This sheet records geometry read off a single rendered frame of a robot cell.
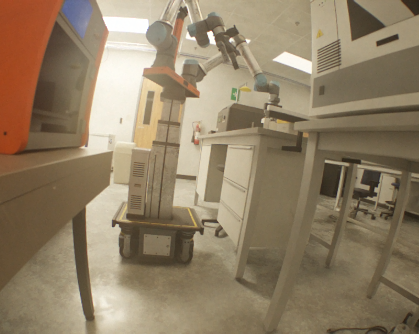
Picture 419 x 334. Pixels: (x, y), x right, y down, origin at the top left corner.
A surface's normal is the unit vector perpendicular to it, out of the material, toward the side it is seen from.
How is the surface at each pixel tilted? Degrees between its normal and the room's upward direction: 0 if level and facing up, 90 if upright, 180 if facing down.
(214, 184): 90
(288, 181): 90
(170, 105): 90
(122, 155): 93
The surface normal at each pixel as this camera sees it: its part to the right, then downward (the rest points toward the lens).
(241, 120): 0.22, 0.11
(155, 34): -0.20, 0.18
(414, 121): -0.97, -0.11
